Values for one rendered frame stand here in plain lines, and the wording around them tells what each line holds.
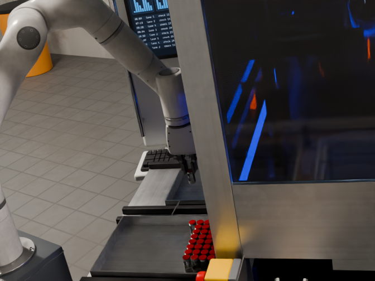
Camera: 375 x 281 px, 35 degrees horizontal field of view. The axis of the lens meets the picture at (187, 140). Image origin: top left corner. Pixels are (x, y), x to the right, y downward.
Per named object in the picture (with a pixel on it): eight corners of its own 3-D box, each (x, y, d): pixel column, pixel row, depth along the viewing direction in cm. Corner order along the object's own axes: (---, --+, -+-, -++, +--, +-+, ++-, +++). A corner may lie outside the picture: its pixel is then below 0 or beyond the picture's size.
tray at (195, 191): (284, 165, 200) (283, 155, 198) (275, 208, 178) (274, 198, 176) (186, 168, 210) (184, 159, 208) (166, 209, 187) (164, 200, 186)
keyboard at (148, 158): (246, 144, 234) (245, 139, 233) (245, 161, 222) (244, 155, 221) (147, 154, 242) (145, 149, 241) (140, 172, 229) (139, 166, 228)
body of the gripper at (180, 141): (198, 112, 182) (204, 145, 187) (166, 115, 185) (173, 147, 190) (192, 123, 176) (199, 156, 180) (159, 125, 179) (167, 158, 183)
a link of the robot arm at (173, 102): (160, 110, 183) (167, 121, 175) (150, 70, 178) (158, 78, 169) (186, 103, 185) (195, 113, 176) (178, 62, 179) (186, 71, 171)
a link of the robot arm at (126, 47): (92, 33, 175) (162, 101, 189) (100, 46, 161) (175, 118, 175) (114, 11, 175) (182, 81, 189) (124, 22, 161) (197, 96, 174)
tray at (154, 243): (234, 224, 174) (232, 214, 172) (215, 285, 152) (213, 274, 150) (125, 224, 184) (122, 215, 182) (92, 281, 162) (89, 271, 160)
